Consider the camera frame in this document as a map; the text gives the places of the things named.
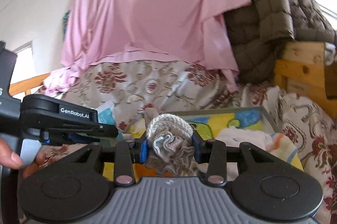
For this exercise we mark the beige drawstring pouch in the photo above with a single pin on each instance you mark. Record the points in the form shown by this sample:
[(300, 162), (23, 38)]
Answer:
[(170, 142)]

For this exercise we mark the pink hanging sheet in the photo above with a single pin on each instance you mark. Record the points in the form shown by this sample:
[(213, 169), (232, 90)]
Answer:
[(119, 31)]

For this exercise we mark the white muslin cloth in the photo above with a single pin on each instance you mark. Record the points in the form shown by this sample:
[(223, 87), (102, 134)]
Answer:
[(232, 137)]

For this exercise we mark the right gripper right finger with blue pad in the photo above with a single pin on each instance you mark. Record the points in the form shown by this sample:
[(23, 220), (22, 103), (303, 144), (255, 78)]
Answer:
[(214, 153)]

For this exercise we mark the wooden side rail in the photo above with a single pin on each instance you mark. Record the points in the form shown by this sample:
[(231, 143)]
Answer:
[(27, 85)]

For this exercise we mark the person's left hand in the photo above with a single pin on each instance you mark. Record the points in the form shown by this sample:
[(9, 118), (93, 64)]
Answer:
[(11, 160)]

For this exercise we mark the teal white packet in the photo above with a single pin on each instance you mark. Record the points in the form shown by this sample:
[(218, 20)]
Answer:
[(106, 116)]

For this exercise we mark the wooden bed frame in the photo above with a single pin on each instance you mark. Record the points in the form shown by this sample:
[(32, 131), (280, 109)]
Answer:
[(309, 69)]

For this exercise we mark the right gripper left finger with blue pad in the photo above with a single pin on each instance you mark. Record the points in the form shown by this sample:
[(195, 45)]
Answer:
[(128, 153)]

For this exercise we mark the floral beige bedspread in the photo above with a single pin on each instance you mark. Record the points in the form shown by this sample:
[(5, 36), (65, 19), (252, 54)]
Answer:
[(178, 86)]

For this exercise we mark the striped yellow orange towel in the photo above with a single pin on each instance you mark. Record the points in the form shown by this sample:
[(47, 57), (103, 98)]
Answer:
[(283, 148)]

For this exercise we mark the brown quilted jacket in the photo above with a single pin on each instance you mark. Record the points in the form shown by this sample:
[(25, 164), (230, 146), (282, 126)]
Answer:
[(258, 33)]

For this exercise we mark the grey tray with colourful picture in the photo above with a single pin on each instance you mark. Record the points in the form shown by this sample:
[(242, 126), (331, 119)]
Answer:
[(207, 125)]

